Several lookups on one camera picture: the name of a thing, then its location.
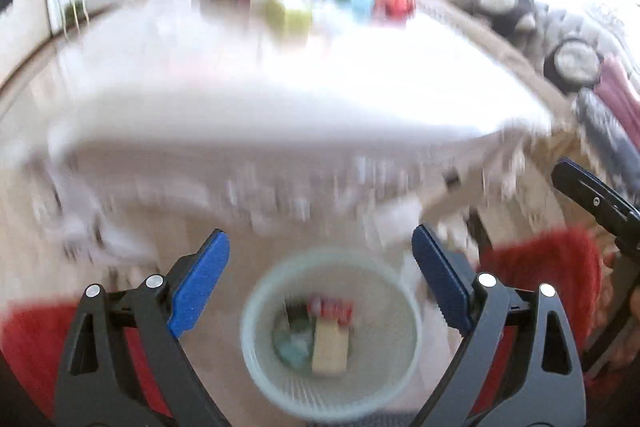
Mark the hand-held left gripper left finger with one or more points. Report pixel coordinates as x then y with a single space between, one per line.
200 287

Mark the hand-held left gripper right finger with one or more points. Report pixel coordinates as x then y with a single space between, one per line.
442 282

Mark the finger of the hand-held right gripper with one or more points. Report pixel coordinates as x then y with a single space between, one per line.
612 307
595 199

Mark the white mesh waste bin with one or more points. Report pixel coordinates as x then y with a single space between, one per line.
260 357

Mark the red snack packet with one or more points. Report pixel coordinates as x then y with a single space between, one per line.
330 309

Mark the pale yellow box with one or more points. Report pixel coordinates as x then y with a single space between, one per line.
330 349

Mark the grey blue cushion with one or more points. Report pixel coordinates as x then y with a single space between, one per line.
607 132

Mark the pink cushion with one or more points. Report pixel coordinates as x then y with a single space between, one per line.
617 89

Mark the round black white cushion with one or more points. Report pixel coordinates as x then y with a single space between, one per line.
575 59

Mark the beige fringed sofa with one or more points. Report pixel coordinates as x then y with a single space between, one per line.
550 22

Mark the dark grey cushion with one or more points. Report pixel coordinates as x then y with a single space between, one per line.
505 7

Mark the green box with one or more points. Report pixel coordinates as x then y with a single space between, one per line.
287 17

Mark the small green potted plant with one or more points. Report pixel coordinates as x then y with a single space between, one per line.
75 14

